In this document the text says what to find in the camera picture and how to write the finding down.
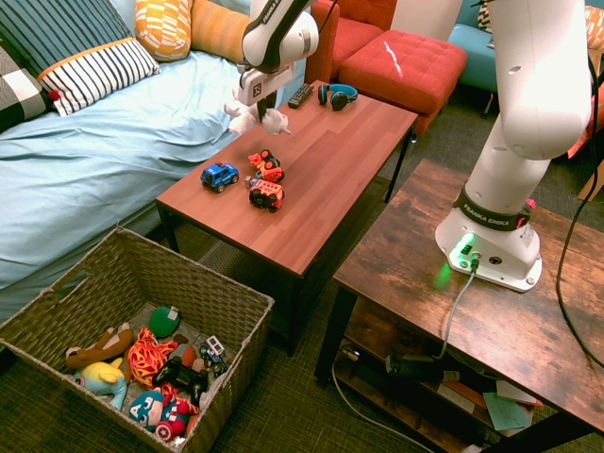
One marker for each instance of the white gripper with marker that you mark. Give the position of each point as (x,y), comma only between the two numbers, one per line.
(262,87)

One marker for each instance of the white stuffed toy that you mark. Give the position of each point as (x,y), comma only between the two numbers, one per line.
(276,122)

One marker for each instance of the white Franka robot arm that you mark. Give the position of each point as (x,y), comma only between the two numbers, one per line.
(533,94)

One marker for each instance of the orange toy monster truck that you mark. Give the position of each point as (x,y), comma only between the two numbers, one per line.
(268,166)

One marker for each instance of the small silver toy piece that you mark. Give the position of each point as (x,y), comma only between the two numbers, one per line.
(248,182)

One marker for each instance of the blue toy police car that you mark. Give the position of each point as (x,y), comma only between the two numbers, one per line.
(220,176)

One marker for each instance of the red toy fire truck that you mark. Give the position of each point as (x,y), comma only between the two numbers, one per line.
(267,194)

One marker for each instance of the woven wicker basket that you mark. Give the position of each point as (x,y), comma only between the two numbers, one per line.
(212,292)

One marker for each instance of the small dark toy vehicle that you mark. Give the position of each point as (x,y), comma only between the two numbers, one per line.
(212,351)

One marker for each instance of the brown orange soft toy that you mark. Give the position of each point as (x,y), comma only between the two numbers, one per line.
(189,355)

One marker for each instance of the flame pattern plush toy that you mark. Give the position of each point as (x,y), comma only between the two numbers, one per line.
(146,358)

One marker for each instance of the brown stuffed dog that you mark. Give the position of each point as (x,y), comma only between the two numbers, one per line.
(101,349)

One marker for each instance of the yellow blue plush toy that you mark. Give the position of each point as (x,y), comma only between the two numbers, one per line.
(101,380)

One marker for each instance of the Captain America plush toy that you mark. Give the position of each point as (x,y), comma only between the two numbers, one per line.
(146,410)

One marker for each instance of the black remote control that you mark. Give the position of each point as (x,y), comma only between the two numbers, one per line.
(300,95)

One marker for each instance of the blue black headphones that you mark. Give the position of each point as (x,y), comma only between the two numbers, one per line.
(339,96)

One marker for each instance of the orange ribbed pillow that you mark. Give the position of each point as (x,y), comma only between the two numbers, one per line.
(217,28)

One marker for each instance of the red wood coffee table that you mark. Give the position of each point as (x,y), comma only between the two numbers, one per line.
(330,189)

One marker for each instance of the red armchair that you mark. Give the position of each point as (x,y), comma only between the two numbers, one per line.
(358,33)

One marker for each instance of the yellow white patterned pillow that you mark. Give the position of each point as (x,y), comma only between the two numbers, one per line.
(162,28)

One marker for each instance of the red tufted ottoman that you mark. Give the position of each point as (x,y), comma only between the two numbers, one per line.
(401,66)

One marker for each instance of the light blue covered sofa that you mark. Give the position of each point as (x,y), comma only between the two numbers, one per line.
(118,156)

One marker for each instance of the white navy striped pillow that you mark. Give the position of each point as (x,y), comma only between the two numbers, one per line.
(94,75)

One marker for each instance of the rustic brown wooden table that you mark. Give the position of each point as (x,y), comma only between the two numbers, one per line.
(401,245)

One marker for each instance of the teal sofa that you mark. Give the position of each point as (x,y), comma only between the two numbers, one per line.
(472,56)

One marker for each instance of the dark teal striped pillow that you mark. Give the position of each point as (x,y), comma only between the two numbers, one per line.
(56,28)

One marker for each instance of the black white chevron pillow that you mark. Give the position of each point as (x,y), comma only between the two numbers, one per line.
(483,16)

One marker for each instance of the green ball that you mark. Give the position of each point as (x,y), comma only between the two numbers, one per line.
(163,322)

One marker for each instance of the black white checked pillow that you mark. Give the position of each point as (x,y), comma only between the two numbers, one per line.
(19,94)

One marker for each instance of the black game controller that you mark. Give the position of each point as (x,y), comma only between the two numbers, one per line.
(181,375)

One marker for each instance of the black power device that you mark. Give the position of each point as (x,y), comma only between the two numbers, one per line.
(410,368)

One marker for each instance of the orange fabric cushion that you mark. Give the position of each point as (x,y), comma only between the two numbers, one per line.
(592,137)

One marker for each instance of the light wooden furniture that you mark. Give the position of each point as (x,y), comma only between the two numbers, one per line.
(595,186)

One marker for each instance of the teal paper sheet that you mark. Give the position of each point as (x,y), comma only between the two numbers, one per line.
(505,411)

